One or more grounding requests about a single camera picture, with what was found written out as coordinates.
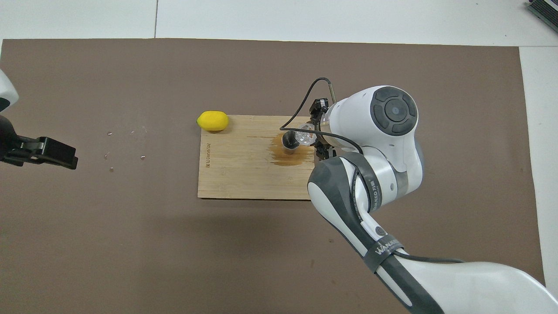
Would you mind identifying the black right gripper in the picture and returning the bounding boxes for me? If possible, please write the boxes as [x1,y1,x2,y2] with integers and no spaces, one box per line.
[310,98,337,160]

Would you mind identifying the yellow lemon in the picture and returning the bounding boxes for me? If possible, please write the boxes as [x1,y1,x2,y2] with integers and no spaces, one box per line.
[197,111,229,132]

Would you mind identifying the small clear glass cup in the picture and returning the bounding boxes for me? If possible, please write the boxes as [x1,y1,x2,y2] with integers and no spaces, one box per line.
[296,123,315,147]

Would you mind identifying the grey ribbed device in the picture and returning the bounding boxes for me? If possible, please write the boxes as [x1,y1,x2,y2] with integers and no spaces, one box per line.
[527,0,558,29]

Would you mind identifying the bamboo cutting board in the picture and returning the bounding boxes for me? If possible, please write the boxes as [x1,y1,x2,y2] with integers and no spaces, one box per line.
[197,115,316,201]

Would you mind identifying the brown table mat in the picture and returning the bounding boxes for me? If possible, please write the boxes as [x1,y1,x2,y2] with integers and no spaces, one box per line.
[0,38,549,314]

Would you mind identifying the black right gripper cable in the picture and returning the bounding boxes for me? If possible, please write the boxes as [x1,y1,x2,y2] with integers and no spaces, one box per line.
[279,78,465,263]

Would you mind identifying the steel jigger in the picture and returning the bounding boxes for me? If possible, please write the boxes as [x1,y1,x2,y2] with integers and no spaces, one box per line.
[282,131,301,156]

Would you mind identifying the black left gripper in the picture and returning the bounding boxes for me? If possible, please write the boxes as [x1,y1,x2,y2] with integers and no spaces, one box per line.
[0,116,79,170]

